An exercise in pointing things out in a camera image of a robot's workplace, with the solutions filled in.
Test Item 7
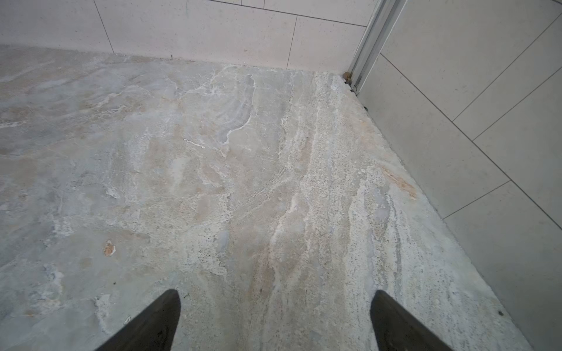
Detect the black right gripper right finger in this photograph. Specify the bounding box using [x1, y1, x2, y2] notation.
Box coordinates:
[370, 290, 452, 351]

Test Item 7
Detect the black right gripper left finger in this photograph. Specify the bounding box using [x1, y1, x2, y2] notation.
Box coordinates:
[97, 289, 181, 351]

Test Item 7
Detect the aluminium corner post right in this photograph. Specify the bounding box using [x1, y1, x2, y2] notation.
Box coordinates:
[345, 0, 407, 95]

